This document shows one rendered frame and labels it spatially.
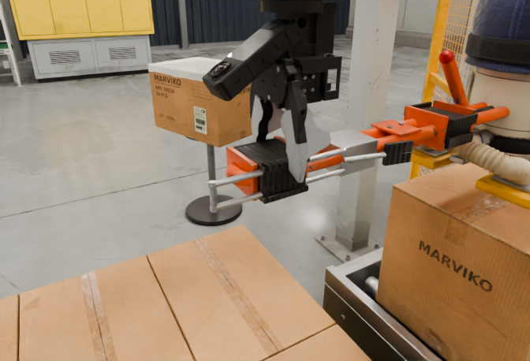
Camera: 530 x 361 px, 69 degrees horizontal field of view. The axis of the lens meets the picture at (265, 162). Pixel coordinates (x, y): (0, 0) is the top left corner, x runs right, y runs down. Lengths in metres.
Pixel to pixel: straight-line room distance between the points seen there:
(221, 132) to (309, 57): 1.71
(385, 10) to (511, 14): 1.17
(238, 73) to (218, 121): 1.71
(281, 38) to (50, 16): 7.25
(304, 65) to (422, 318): 0.88
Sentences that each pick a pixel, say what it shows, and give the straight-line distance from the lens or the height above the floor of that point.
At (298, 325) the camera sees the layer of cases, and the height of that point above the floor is 0.54.
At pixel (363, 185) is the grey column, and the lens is 2.18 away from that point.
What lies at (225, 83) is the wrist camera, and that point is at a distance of 0.41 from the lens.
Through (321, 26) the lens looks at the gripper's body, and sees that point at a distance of 0.48.
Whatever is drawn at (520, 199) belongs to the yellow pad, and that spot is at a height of 1.09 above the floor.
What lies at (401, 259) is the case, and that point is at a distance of 1.14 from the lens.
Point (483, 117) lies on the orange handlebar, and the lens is 0.80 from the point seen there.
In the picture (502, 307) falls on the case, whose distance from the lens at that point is 1.01.
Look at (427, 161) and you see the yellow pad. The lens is 0.88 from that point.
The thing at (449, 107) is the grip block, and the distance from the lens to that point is 0.77.
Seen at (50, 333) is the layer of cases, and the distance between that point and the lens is 1.32.
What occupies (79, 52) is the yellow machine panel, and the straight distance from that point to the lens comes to 7.76.
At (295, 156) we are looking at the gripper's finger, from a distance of 0.45.
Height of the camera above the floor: 1.41
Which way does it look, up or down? 24 degrees down
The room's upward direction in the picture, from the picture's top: straight up
